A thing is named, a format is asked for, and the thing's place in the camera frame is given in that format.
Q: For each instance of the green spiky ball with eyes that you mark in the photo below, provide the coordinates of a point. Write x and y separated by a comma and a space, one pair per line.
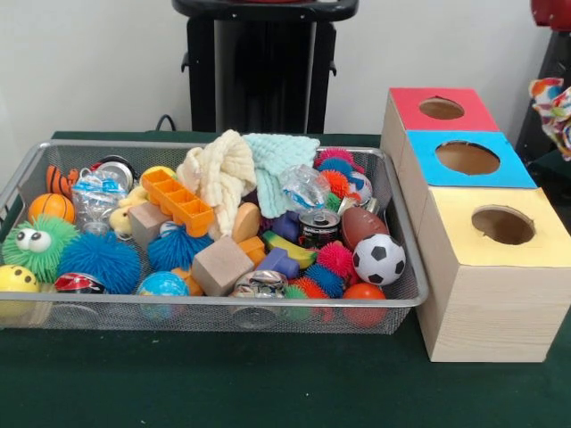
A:
49, 256

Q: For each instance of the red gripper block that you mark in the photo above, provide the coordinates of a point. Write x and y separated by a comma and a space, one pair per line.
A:
555, 13

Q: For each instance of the dark green tablecloth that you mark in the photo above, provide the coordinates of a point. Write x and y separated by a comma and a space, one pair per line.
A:
223, 388
555, 176

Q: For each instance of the black upright bar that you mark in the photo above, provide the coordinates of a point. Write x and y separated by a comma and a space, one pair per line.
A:
553, 53

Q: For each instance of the black drink can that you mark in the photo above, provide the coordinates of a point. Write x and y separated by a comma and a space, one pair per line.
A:
317, 231

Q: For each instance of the cream knitted cloth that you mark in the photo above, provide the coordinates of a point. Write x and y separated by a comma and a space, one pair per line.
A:
218, 178

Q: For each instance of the blue spiky ball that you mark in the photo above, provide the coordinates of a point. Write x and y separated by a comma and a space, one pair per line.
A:
100, 263

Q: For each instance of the white multicolour print cloth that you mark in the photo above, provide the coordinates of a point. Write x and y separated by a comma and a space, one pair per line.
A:
553, 111

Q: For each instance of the mint green cloth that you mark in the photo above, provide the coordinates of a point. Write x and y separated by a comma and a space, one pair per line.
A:
285, 151

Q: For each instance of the plain wooden block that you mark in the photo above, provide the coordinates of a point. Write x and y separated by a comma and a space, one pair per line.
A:
220, 267

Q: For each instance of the brown toy football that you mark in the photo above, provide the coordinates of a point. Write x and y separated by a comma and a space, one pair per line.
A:
363, 227

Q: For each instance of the clear plastic bottle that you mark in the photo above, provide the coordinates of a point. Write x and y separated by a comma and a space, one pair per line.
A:
303, 187

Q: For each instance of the orange toy brick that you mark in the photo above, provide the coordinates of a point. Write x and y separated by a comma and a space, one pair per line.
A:
178, 203

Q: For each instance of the black and white soccer ball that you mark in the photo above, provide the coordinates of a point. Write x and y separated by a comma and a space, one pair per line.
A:
379, 260

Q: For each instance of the shallow mesh bin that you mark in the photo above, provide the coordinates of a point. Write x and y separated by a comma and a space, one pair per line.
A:
267, 318

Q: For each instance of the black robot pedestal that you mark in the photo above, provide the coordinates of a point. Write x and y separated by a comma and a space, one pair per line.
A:
267, 67

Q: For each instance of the wooden box with three holes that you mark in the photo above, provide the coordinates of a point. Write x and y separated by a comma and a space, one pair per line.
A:
490, 312

